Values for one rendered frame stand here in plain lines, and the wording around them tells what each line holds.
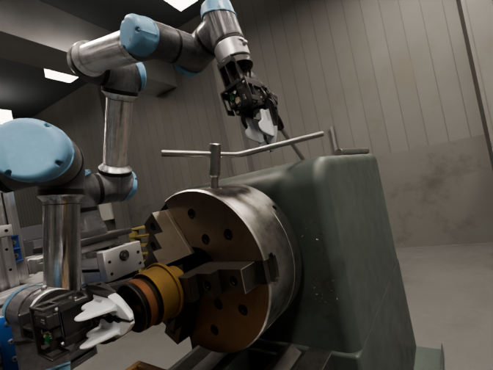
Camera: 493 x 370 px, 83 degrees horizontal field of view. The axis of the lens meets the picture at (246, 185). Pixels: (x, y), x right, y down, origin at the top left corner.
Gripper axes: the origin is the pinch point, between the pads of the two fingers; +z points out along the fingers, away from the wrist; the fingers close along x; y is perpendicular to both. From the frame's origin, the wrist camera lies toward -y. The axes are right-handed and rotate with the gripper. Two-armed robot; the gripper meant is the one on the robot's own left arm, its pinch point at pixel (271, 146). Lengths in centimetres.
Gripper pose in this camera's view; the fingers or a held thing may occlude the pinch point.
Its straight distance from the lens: 63.7
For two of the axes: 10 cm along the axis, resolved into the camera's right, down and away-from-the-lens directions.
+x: 7.6, -3.3, -5.6
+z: 3.3, 9.4, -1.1
